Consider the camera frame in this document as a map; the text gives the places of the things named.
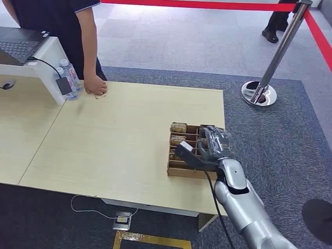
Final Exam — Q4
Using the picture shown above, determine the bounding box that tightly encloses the thin white floor cable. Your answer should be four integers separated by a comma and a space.
70, 194, 138, 220

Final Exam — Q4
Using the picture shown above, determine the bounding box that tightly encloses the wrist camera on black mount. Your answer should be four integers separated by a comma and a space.
175, 141, 219, 172

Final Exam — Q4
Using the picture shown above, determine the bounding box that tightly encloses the long red barrier belt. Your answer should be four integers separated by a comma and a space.
100, 0, 297, 12

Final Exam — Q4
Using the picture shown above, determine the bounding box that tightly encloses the black power adapter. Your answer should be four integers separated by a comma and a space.
56, 77, 73, 96

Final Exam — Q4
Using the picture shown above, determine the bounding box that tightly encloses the person's left hand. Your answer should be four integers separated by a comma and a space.
84, 75, 108, 96

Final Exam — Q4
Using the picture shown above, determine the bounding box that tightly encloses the white desk frame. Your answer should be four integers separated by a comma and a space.
101, 197, 219, 233

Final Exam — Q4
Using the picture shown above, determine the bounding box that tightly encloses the white desk riser shelf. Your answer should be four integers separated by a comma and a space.
0, 36, 69, 106

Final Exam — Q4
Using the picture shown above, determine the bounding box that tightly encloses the black round desk grommet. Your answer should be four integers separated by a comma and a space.
0, 79, 16, 91

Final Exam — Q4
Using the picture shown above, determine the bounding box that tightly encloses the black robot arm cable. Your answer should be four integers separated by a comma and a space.
203, 170, 235, 249

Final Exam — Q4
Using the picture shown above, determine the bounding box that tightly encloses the clear plastic water bottle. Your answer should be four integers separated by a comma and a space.
55, 67, 78, 101
60, 59, 84, 93

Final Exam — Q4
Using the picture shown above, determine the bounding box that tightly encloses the black laptop power cable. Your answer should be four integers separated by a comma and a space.
26, 56, 62, 78

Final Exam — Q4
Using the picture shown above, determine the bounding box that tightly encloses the dark grey laptop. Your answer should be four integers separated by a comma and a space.
0, 26, 51, 66

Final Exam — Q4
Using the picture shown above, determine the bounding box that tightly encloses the person standing behind barrier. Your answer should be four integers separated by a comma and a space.
261, 0, 299, 44

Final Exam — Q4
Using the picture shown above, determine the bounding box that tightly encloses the chrome stanchion post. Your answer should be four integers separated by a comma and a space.
241, 0, 313, 108

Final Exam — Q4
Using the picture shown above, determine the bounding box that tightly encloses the wooden slotted card holder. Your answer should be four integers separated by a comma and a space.
168, 122, 225, 181

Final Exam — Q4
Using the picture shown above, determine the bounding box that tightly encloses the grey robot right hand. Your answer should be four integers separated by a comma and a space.
198, 126, 232, 162

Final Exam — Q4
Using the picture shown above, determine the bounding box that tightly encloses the short red barrier belt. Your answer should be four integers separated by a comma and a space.
303, 8, 332, 73

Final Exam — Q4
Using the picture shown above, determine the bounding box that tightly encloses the metal floor socket box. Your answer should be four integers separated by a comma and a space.
112, 211, 132, 231

